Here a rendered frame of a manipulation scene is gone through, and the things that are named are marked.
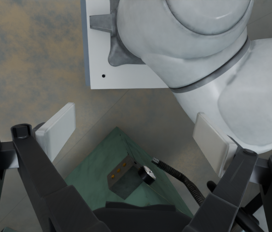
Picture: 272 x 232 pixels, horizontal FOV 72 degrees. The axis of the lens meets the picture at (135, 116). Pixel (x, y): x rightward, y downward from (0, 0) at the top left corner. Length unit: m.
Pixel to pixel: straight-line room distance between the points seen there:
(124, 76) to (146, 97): 0.77
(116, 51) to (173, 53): 0.22
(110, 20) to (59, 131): 0.32
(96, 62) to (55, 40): 0.73
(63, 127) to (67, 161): 1.18
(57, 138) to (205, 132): 0.13
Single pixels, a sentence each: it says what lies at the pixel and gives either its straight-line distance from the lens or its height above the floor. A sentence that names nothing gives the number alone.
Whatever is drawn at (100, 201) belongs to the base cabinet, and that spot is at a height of 0.51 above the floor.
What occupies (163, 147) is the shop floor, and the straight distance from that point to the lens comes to 1.41.
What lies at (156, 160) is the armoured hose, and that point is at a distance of 0.74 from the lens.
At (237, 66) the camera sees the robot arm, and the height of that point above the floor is 0.93.
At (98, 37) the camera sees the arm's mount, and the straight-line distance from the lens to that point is 0.48.
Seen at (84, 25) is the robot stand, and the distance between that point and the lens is 0.57.
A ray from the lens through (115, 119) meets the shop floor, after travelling 1.24.
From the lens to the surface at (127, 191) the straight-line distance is 0.72.
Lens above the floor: 1.17
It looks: 68 degrees down
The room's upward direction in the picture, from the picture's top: 140 degrees clockwise
